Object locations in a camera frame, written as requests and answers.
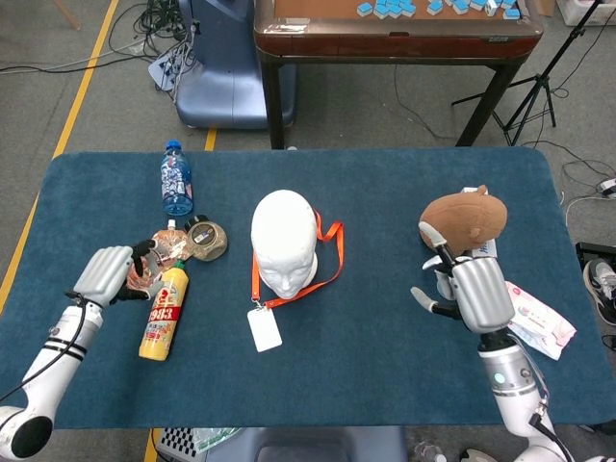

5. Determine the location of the glass spice jar black lid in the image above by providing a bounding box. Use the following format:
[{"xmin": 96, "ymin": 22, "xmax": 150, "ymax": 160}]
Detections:
[{"xmin": 183, "ymin": 214, "xmax": 229, "ymax": 264}]

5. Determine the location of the yellow squeeze sauce bottle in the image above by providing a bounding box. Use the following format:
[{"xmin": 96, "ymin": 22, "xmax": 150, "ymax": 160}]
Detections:
[{"xmin": 138, "ymin": 258, "xmax": 190, "ymax": 361}]

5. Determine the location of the black cable bundle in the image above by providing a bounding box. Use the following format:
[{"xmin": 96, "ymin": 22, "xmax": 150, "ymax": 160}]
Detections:
[{"xmin": 108, "ymin": 0, "xmax": 198, "ymax": 59}]

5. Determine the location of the white power strip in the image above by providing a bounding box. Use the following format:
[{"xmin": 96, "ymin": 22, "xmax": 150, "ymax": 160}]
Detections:
[{"xmin": 147, "ymin": 45, "xmax": 193, "ymax": 92}]

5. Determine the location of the blue plastic water bottle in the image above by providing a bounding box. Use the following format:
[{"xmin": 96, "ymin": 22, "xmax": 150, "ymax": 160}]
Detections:
[{"xmin": 160, "ymin": 139, "xmax": 194, "ymax": 218}]

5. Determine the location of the brown plush toy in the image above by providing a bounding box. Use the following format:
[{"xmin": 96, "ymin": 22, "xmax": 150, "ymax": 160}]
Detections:
[{"xmin": 418, "ymin": 184, "xmax": 509, "ymax": 257}]

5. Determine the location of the black tripod stand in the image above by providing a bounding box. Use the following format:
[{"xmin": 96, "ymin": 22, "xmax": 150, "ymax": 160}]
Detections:
[{"xmin": 450, "ymin": 0, "xmax": 616, "ymax": 147}]

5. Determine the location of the brown mahjong table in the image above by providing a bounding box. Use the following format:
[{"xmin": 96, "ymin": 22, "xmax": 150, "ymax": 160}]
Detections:
[{"xmin": 253, "ymin": 0, "xmax": 545, "ymax": 149}]

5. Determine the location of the white floor cable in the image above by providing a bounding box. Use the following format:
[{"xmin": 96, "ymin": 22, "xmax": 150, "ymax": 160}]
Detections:
[{"xmin": 562, "ymin": 194, "xmax": 607, "ymax": 232}]

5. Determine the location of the black white checkerboard card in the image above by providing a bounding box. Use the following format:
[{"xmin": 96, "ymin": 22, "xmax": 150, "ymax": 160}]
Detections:
[{"xmin": 156, "ymin": 426, "xmax": 201, "ymax": 459}]

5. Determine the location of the black crate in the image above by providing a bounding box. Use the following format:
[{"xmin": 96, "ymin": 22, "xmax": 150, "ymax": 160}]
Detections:
[{"xmin": 575, "ymin": 242, "xmax": 616, "ymax": 270}]

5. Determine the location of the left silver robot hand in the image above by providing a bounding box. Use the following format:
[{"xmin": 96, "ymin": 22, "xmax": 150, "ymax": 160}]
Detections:
[{"xmin": 71, "ymin": 239, "xmax": 167, "ymax": 309}]

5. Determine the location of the white storage box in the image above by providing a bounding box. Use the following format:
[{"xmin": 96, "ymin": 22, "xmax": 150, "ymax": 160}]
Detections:
[{"xmin": 557, "ymin": 0, "xmax": 616, "ymax": 28}]

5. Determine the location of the white light blue cup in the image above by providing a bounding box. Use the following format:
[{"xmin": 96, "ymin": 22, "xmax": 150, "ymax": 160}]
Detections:
[{"xmin": 422, "ymin": 254, "xmax": 456, "ymax": 299}]

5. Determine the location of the thin black cable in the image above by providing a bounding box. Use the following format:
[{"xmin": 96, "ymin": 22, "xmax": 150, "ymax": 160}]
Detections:
[{"xmin": 394, "ymin": 64, "xmax": 458, "ymax": 143}]

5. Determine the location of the grey white sneaker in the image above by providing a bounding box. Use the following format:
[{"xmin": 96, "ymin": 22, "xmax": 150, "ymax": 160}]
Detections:
[{"xmin": 582, "ymin": 258, "xmax": 616, "ymax": 326}]

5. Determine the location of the green printed plastic bag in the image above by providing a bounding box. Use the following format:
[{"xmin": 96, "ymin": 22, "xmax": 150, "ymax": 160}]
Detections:
[{"xmin": 192, "ymin": 426, "xmax": 242, "ymax": 453}]

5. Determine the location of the brown spout pouch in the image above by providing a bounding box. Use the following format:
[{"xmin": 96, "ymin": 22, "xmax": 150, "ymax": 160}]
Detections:
[{"xmin": 125, "ymin": 218, "xmax": 190, "ymax": 290}]

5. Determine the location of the long black floor cable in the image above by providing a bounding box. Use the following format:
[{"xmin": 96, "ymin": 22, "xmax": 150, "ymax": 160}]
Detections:
[{"xmin": 0, "ymin": 47, "xmax": 160, "ymax": 74}]

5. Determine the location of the pink wet wipes pack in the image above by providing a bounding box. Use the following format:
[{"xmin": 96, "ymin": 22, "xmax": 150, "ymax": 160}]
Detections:
[{"xmin": 502, "ymin": 281, "xmax": 578, "ymax": 361}]

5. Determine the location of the white foam mannequin head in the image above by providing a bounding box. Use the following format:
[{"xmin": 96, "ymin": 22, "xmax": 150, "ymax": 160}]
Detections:
[{"xmin": 249, "ymin": 189, "xmax": 320, "ymax": 301}]

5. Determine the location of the orange lanyard with white badge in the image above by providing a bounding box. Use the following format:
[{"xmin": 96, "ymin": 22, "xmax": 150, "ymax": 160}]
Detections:
[{"xmin": 246, "ymin": 209, "xmax": 346, "ymax": 354}]

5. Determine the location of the wooden leg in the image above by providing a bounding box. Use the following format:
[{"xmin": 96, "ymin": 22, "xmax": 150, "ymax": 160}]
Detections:
[{"xmin": 51, "ymin": 0, "xmax": 82, "ymax": 31}]

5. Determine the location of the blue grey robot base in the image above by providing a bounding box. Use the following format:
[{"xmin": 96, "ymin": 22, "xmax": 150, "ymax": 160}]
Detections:
[{"xmin": 225, "ymin": 426, "xmax": 409, "ymax": 462}]

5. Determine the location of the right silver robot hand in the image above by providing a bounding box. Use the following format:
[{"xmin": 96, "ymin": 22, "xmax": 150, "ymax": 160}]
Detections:
[{"xmin": 410, "ymin": 220, "xmax": 516, "ymax": 336}]

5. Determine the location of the beige sneaker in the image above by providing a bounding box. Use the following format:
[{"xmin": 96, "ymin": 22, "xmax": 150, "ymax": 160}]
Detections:
[{"xmin": 459, "ymin": 448, "xmax": 500, "ymax": 462}]

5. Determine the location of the clear plastic bottle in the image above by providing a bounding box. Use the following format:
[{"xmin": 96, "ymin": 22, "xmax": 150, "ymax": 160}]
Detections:
[{"xmin": 413, "ymin": 440, "xmax": 449, "ymax": 462}]

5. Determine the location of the blue felt table cloth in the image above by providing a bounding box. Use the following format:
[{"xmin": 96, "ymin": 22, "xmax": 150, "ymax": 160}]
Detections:
[{"xmin": 0, "ymin": 146, "xmax": 591, "ymax": 430}]

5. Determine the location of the white cardboard box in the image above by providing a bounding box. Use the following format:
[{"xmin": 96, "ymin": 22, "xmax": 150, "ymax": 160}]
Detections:
[{"xmin": 460, "ymin": 187, "xmax": 501, "ymax": 266}]

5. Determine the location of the blue grey machine base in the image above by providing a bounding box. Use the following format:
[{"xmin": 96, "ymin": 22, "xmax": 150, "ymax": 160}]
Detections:
[{"xmin": 173, "ymin": 0, "xmax": 297, "ymax": 130}]

